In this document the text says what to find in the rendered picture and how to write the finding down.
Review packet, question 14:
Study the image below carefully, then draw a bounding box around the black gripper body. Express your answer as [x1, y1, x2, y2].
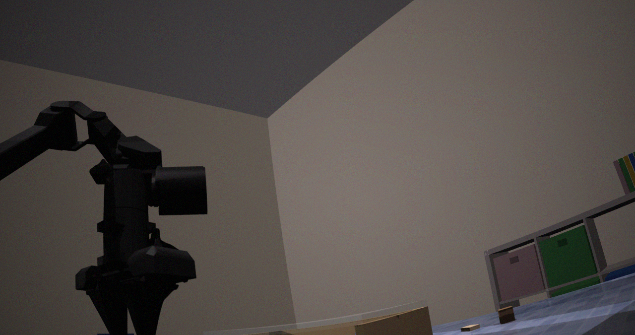
[75, 207, 196, 291]

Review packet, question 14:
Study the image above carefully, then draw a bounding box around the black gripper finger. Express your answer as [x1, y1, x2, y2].
[86, 289, 127, 335]
[121, 281, 179, 335]

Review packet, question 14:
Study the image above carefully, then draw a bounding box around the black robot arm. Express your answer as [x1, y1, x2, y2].
[0, 101, 207, 215]

